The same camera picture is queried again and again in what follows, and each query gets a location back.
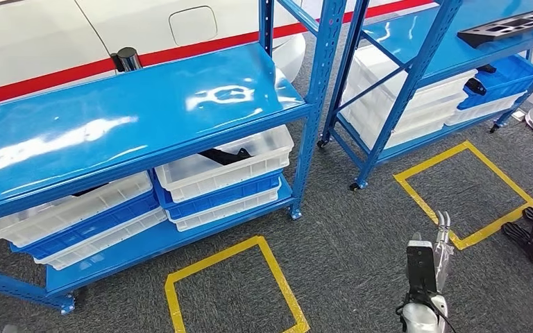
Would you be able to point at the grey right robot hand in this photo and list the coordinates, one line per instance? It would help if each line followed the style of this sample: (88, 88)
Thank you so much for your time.
(443, 262)

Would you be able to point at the small black plastic part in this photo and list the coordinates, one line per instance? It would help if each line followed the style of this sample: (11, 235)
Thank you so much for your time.
(476, 86)
(486, 69)

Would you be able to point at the blue metal shelf rack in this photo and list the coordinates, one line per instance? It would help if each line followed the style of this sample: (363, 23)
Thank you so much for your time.
(110, 115)
(432, 46)

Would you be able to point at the black plastic plate holder part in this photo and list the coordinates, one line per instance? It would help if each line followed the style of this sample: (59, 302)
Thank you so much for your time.
(478, 34)

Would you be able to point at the black curved part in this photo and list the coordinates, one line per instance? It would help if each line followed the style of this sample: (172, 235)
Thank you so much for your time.
(225, 156)
(89, 189)

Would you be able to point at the yellow floor tape square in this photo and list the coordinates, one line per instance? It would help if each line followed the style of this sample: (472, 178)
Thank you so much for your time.
(432, 211)
(275, 275)

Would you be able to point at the black shoe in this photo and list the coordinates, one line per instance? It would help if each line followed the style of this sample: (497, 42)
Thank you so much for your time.
(519, 236)

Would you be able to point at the white plastic storage bin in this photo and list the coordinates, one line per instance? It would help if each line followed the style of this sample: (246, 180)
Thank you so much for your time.
(64, 213)
(418, 134)
(105, 241)
(229, 179)
(225, 213)
(441, 89)
(482, 112)
(432, 110)

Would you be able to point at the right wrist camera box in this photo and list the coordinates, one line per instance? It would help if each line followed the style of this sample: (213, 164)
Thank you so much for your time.
(420, 266)

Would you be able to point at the black stanchion post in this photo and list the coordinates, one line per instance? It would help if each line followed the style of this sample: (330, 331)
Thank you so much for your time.
(128, 60)

